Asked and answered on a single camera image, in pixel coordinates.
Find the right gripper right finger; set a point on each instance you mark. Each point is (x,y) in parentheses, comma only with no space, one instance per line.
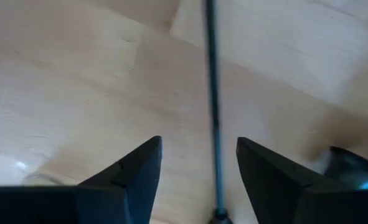
(295,205)

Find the black candlestick holder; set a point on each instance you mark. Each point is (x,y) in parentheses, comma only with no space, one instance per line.
(214,93)
(355,168)

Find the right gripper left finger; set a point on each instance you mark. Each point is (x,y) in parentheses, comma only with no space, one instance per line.
(93,205)

